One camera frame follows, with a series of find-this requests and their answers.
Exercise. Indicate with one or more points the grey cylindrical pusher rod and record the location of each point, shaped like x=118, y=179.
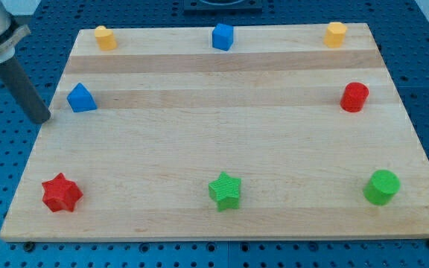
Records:
x=24, y=92

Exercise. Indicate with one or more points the blue triangle block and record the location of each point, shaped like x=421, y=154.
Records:
x=80, y=99

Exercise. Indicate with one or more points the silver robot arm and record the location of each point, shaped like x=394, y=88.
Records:
x=11, y=32

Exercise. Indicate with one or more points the yellow heart block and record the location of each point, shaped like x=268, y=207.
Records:
x=105, y=38

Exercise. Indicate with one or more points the red star block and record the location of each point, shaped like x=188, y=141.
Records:
x=61, y=194

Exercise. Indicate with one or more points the blue cube block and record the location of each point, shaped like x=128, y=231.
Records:
x=222, y=36

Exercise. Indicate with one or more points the green star block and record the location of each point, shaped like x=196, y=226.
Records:
x=225, y=191

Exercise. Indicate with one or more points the wooden board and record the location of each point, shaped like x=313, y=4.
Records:
x=173, y=112

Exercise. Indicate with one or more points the yellow hexagon block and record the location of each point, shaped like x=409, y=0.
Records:
x=335, y=34

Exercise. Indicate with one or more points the red cylinder block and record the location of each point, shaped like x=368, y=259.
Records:
x=354, y=97

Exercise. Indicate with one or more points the green cylinder block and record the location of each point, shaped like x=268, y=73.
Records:
x=382, y=186

